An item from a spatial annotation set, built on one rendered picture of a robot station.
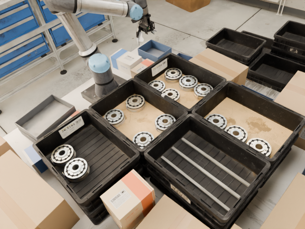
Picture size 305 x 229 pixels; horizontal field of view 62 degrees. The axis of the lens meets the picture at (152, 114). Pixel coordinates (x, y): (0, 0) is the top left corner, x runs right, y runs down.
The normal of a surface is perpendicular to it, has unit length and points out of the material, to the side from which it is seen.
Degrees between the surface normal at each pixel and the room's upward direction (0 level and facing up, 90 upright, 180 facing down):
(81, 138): 0
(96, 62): 4
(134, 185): 0
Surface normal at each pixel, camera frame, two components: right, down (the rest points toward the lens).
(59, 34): 0.74, 0.45
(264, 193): -0.09, -0.68
